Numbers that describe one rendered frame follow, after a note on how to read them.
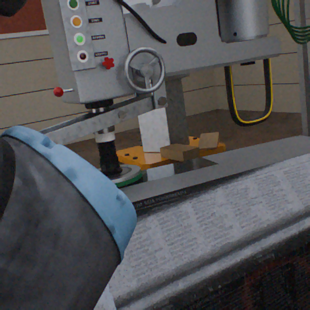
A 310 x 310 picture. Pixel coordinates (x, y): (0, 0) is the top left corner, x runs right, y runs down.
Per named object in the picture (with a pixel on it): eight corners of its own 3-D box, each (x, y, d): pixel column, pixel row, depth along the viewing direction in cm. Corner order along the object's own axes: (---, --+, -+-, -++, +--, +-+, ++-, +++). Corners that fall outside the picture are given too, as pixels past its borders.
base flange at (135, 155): (112, 158, 254) (111, 150, 252) (185, 140, 272) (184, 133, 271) (145, 174, 209) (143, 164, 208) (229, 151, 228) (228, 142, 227)
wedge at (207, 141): (201, 142, 242) (200, 133, 241) (220, 140, 239) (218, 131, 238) (197, 151, 223) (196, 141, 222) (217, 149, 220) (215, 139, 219)
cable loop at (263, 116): (272, 119, 190) (266, 45, 183) (277, 120, 186) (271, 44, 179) (229, 130, 180) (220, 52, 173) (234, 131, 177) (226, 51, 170)
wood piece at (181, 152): (160, 157, 221) (159, 147, 220) (176, 152, 226) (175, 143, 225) (183, 162, 204) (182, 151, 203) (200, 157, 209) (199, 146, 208)
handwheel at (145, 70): (156, 89, 153) (150, 46, 149) (170, 89, 144) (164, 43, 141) (117, 97, 146) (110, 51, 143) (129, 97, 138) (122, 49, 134)
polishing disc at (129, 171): (114, 187, 142) (113, 183, 142) (69, 183, 155) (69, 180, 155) (152, 168, 159) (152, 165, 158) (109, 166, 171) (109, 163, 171)
